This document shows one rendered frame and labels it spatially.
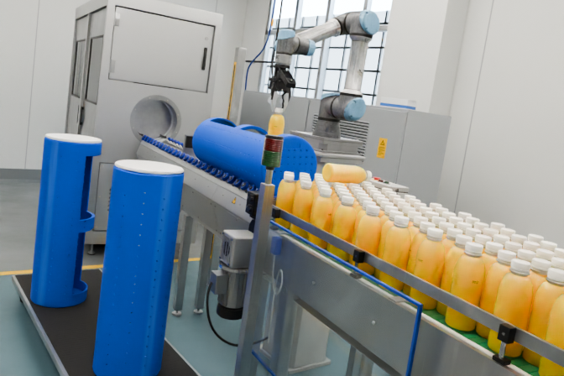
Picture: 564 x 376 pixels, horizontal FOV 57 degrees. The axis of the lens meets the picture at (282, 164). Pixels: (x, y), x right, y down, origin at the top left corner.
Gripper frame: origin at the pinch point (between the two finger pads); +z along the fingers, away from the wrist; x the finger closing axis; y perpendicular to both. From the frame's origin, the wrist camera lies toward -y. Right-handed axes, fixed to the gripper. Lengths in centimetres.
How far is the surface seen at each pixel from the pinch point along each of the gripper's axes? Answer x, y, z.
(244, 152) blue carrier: 10.5, 7.3, 21.2
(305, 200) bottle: 14, -54, 29
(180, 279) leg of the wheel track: 6, 83, 111
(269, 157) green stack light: 35, -60, 14
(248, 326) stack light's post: 34, -60, 71
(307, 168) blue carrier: -12.2, -11.5, 23.9
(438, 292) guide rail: 18, -122, 36
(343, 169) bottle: -3, -50, 18
